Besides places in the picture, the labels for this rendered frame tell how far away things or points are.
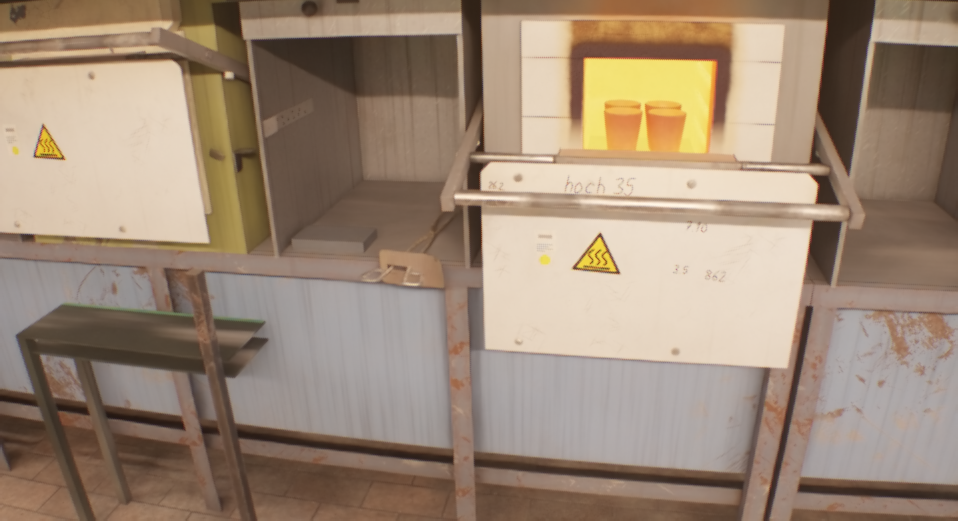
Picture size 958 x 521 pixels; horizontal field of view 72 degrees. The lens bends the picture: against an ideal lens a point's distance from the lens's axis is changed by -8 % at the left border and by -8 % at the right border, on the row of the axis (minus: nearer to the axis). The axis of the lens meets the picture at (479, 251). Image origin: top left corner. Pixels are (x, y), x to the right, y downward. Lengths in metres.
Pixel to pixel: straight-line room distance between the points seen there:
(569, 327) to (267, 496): 1.23
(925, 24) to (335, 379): 1.53
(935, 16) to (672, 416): 1.03
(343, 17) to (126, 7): 0.49
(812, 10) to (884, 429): 1.00
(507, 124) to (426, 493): 1.22
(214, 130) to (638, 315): 1.00
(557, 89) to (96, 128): 0.99
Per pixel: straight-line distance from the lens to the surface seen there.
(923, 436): 1.95
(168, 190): 1.63
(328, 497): 2.27
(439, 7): 1.41
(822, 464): 1.93
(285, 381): 1.96
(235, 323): 1.81
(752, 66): 1.41
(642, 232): 1.34
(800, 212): 1.24
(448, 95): 2.08
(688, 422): 1.80
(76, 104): 1.72
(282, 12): 1.52
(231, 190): 1.70
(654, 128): 1.52
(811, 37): 1.44
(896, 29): 1.46
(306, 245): 1.71
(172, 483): 2.47
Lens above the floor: 1.48
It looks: 23 degrees down
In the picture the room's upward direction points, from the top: 2 degrees counter-clockwise
